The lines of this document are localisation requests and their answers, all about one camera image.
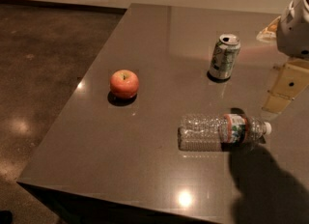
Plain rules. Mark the red apple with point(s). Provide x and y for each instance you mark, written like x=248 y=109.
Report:
x=124 y=84

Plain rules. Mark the green white 7up can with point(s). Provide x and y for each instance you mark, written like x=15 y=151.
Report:
x=224 y=56

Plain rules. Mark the clear plastic water bottle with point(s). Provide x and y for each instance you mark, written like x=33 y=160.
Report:
x=214 y=133

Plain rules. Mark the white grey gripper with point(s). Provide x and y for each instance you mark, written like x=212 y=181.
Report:
x=294 y=35

